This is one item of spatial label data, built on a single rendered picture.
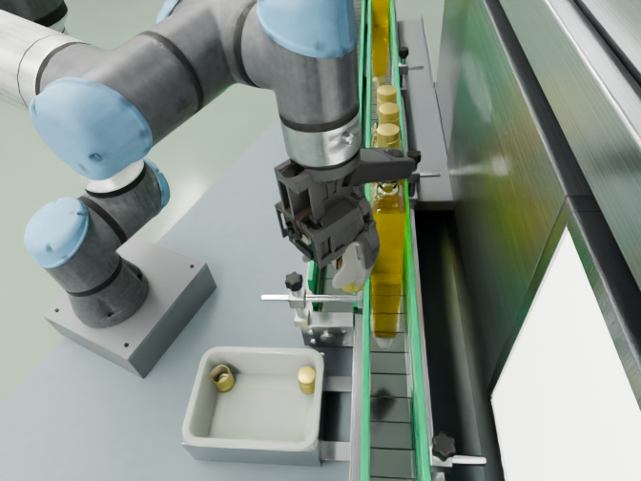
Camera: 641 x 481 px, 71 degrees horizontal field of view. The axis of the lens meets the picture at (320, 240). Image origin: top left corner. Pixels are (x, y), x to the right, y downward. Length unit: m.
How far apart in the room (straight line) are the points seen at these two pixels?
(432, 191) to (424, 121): 0.27
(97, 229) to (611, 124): 0.78
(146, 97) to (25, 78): 0.10
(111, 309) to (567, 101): 0.84
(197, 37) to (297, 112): 0.10
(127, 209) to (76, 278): 0.15
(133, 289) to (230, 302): 0.21
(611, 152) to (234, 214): 1.00
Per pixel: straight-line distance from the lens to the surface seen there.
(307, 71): 0.38
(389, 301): 0.83
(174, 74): 0.39
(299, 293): 0.73
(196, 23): 0.42
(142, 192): 0.91
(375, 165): 0.49
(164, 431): 0.94
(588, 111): 0.38
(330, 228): 0.47
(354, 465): 0.71
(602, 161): 0.36
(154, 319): 0.96
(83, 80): 0.38
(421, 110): 1.30
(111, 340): 0.98
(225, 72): 0.42
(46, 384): 1.11
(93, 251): 0.90
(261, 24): 0.39
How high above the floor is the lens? 1.56
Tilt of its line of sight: 47 degrees down
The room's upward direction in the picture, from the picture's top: 8 degrees counter-clockwise
